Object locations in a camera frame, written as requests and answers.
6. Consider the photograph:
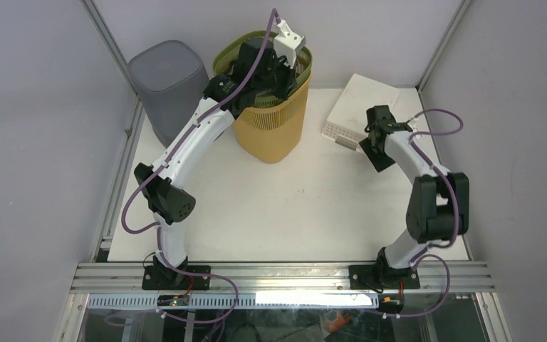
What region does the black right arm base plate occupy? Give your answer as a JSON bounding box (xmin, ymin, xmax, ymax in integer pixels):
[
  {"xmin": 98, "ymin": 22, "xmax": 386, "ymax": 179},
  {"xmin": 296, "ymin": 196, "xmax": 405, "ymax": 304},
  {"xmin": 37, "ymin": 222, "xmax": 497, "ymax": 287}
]
[{"xmin": 348, "ymin": 264, "xmax": 420, "ymax": 291}]

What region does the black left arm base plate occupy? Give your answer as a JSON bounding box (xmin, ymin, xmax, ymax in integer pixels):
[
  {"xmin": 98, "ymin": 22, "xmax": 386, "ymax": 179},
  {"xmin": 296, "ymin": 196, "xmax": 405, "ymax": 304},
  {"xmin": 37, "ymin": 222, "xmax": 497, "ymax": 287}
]
[{"xmin": 141, "ymin": 265, "xmax": 211, "ymax": 291}]

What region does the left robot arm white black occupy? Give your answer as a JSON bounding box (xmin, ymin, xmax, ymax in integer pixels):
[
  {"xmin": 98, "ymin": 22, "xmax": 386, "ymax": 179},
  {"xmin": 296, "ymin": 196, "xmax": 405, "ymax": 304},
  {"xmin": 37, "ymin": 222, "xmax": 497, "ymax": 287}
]
[{"xmin": 134, "ymin": 35, "xmax": 305, "ymax": 289}]

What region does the aluminium mounting rail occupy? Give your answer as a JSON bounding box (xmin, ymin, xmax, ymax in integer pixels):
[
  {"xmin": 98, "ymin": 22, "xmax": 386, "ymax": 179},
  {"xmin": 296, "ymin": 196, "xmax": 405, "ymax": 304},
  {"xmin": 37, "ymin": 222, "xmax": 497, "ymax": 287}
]
[{"xmin": 71, "ymin": 261, "xmax": 496, "ymax": 294}]

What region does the yellow slatted bin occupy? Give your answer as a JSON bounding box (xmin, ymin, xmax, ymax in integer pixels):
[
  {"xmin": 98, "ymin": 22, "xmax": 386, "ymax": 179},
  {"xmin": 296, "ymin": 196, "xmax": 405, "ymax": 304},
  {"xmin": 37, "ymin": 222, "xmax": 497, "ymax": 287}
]
[{"xmin": 232, "ymin": 76, "xmax": 311, "ymax": 164}]

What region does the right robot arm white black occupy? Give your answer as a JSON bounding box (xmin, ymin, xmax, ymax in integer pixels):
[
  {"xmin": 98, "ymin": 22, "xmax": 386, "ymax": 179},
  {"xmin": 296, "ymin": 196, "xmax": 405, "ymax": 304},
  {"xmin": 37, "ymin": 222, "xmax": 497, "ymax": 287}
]
[{"xmin": 360, "ymin": 105, "xmax": 469, "ymax": 289}]

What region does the orange object under table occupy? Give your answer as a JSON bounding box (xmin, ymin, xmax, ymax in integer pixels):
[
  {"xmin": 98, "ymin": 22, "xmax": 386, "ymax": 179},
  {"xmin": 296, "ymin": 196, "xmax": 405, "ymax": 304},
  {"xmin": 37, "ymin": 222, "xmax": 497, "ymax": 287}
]
[{"xmin": 323, "ymin": 310, "xmax": 353, "ymax": 333}]

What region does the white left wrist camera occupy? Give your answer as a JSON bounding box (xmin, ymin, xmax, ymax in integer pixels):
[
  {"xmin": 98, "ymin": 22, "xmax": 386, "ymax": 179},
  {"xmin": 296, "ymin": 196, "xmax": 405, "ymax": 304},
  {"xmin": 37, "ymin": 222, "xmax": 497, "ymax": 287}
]
[{"xmin": 273, "ymin": 16, "xmax": 306, "ymax": 69}]

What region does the large grey slatted bin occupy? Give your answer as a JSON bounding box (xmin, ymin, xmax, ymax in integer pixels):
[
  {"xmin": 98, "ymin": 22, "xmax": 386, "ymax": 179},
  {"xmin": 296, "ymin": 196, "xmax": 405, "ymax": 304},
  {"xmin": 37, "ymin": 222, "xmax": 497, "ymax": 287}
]
[{"xmin": 127, "ymin": 40, "xmax": 209, "ymax": 147}]

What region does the white slotted cable duct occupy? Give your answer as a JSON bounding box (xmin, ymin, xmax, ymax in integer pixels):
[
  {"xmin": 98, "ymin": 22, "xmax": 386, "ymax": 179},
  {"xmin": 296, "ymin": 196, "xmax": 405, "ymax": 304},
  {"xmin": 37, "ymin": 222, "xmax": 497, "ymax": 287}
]
[{"xmin": 88, "ymin": 291, "xmax": 379, "ymax": 311}]

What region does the white perforated plastic basket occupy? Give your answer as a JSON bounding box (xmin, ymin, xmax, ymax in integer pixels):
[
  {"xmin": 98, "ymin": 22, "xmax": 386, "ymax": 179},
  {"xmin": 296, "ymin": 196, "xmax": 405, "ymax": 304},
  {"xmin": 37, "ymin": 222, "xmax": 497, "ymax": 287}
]
[{"xmin": 321, "ymin": 73, "xmax": 400, "ymax": 151}]

